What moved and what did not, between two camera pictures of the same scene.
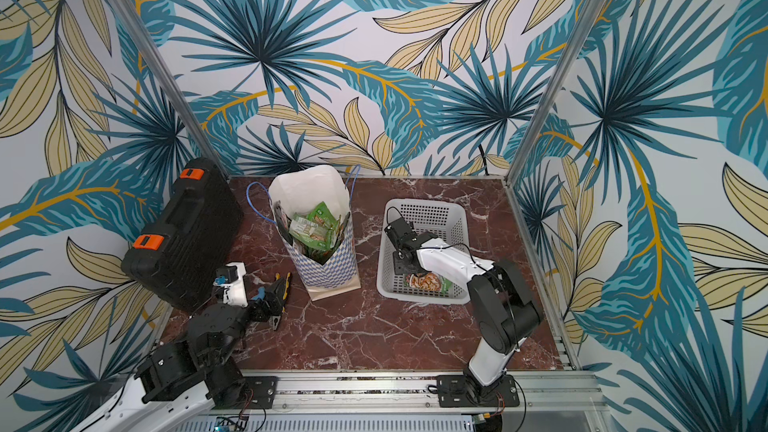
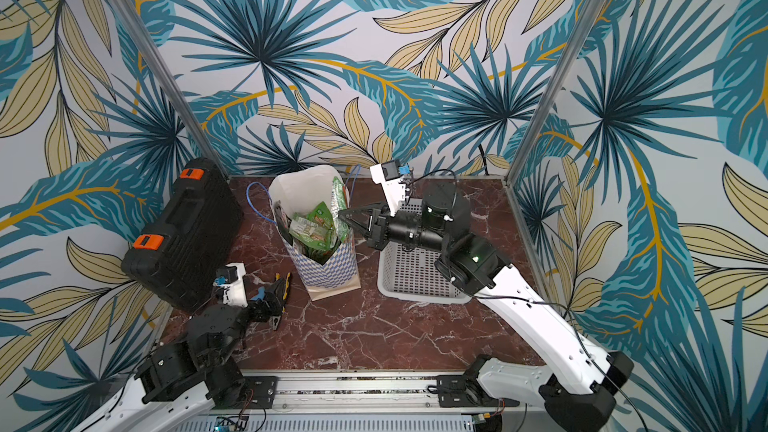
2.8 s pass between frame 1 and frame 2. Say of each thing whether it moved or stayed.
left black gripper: stayed
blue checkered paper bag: stayed
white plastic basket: stayed
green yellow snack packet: stayed
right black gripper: moved
